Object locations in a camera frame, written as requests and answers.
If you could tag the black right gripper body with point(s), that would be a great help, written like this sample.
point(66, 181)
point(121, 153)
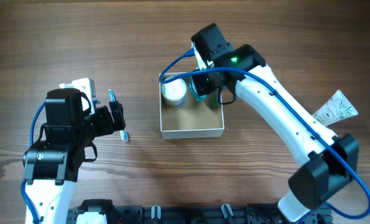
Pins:
point(201, 84)

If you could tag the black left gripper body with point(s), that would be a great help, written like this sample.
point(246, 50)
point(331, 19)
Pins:
point(116, 115)

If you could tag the blue mouthwash bottle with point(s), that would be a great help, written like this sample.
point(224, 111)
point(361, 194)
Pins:
point(194, 91)

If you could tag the white round jar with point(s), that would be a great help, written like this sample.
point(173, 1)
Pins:
point(174, 93)

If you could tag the white leaf-print cream tube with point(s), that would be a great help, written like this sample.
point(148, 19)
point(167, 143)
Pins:
point(336, 109)

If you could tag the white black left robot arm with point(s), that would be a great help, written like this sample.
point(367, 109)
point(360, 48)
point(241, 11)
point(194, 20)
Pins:
point(52, 162)

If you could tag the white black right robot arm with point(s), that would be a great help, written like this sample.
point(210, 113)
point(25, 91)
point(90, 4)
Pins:
point(327, 162)

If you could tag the white cardboard box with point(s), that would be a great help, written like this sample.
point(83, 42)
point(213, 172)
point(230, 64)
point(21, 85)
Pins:
point(194, 119)

